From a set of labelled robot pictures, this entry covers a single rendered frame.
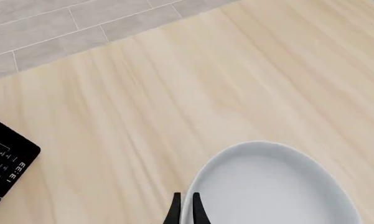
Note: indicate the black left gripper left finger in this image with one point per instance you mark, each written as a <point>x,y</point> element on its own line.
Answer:
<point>174,212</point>

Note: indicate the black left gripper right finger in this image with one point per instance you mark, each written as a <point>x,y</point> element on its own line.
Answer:
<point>199,213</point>

